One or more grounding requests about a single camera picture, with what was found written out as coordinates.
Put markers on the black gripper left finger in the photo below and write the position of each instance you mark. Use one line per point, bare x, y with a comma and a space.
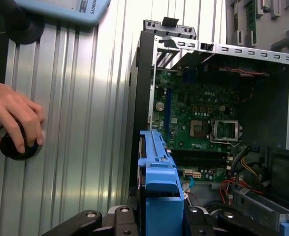
124, 223

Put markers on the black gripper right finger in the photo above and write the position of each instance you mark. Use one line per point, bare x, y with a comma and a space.
198, 226

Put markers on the hard disk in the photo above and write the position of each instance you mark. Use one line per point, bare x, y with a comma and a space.
162, 177

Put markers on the round black tool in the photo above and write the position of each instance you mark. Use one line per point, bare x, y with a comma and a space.
9, 151

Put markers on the person's hand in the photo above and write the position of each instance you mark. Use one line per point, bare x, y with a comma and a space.
9, 110

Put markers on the black RAM slot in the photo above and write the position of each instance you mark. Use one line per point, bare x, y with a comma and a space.
201, 165
201, 152
201, 156
201, 161

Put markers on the grey metal drive cage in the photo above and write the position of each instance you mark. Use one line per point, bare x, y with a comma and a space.
257, 209

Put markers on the metal socket cover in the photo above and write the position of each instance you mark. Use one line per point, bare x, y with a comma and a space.
225, 139

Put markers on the CPU socket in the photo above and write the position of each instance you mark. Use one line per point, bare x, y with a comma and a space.
199, 129

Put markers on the blue expansion slot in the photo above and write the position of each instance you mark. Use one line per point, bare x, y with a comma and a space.
169, 115

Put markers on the green motherboard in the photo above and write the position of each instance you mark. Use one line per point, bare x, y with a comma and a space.
208, 103

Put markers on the black open PC case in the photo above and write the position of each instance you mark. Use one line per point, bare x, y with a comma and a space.
144, 98

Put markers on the green RAM stick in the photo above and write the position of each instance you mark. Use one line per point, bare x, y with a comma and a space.
251, 19
235, 12

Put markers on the pale blue teach pendant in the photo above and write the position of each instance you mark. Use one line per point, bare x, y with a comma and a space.
60, 9

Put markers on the CPU chip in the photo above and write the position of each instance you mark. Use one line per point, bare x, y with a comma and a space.
266, 3

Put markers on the metal card retainer bracket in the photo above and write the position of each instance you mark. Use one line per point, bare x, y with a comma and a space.
173, 32

